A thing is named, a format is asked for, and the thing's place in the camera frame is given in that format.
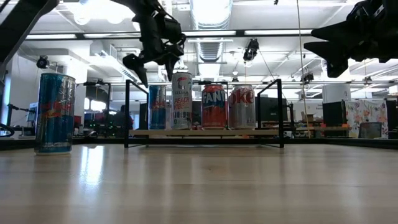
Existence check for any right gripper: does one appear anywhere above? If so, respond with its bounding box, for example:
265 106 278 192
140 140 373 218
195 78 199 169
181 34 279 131
303 0 398 79

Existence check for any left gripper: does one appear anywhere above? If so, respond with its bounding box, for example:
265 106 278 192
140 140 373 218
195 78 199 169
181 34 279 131
122 8 185 89

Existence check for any blue silver Red Bull can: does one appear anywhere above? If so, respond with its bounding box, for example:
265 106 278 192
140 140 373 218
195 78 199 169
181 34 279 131
34 72 77 156
148 85 167 131

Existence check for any Celsius Peach Vibe can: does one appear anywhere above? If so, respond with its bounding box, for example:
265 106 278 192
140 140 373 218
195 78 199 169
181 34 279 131
170 72 193 131

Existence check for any red soda can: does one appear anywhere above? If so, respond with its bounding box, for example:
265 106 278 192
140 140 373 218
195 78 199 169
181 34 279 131
201 83 229 130

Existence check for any silver Diet Coke can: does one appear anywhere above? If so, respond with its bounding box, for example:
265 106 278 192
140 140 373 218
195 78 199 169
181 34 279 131
228 84 257 130

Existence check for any person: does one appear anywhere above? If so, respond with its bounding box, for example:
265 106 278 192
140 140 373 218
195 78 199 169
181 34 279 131
113 105 134 131

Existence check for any black monitor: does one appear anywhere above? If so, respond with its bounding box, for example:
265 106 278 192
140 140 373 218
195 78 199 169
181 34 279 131
256 96 289 123
322 101 346 138

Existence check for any floral cloth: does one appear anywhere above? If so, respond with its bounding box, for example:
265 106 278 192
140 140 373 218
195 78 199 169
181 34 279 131
345 98 389 140

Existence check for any grey office chair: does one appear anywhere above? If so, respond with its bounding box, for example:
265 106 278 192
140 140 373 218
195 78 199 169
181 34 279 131
358 121 382 139

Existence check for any computer monitor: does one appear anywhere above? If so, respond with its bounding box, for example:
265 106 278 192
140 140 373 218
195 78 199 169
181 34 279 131
26 101 37 123

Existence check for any thin hanging cable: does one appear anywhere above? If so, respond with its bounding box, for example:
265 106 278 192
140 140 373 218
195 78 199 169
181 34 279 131
295 0 312 138

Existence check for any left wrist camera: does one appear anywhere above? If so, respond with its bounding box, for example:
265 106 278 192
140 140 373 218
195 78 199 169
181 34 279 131
163 17 187 46

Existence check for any wooden shelf black metal frame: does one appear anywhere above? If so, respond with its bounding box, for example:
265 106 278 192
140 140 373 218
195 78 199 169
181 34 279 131
123 78 285 149

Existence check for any black aluminium table frame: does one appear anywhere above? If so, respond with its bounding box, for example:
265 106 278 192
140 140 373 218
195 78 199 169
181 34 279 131
0 136 398 151

